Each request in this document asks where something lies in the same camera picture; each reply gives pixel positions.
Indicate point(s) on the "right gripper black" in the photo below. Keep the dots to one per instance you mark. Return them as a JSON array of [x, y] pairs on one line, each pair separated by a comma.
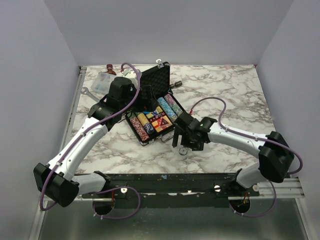
[[196, 146]]

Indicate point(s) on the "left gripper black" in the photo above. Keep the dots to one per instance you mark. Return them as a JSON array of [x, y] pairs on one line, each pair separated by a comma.
[[145, 105]]

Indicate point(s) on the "red playing card deck box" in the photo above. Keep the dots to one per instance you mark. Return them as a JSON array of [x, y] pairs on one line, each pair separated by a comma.
[[157, 128]]

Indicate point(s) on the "triangular all-in button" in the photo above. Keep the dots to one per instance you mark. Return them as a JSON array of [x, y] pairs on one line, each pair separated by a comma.
[[163, 123]]

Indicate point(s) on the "white blue poker chip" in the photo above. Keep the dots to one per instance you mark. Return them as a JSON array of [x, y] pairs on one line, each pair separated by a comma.
[[183, 151]]

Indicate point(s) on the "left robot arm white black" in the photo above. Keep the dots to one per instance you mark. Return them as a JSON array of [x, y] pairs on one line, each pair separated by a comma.
[[57, 179]]

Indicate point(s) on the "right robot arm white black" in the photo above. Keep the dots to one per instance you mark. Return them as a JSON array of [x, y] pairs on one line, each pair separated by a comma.
[[271, 150]]

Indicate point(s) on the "black poker set case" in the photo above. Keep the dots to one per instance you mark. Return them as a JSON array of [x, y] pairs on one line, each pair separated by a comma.
[[123, 91]]

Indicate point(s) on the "blue playing card deck box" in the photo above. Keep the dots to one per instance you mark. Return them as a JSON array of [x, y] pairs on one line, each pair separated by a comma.
[[155, 113]]

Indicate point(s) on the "purple green grey chip stack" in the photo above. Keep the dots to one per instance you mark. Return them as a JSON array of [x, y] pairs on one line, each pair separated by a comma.
[[173, 104]]

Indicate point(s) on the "red dice row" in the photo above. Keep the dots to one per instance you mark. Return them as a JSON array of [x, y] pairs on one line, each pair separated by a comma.
[[154, 118]]

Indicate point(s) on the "light blue chip stack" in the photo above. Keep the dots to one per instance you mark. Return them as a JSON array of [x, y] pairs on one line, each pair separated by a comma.
[[167, 109]]

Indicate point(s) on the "green yellow blue chip stack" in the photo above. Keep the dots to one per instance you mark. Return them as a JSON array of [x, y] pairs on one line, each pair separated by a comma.
[[144, 122]]

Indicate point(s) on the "red white chip stack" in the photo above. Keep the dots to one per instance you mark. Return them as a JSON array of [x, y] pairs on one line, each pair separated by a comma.
[[139, 128]]

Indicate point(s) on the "black cylindrical socket tool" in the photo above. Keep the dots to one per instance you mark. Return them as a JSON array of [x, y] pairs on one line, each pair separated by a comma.
[[176, 84]]

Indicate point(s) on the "clear plastic organizer box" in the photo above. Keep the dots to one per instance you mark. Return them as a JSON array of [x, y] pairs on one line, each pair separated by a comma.
[[101, 84]]

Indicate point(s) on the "silver wrench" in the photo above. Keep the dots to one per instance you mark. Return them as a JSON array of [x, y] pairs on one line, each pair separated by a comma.
[[85, 91]]

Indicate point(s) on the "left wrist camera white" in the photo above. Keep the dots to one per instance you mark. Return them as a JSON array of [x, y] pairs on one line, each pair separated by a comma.
[[131, 75]]

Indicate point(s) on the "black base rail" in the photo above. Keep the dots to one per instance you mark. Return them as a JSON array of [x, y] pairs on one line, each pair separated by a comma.
[[174, 190]]

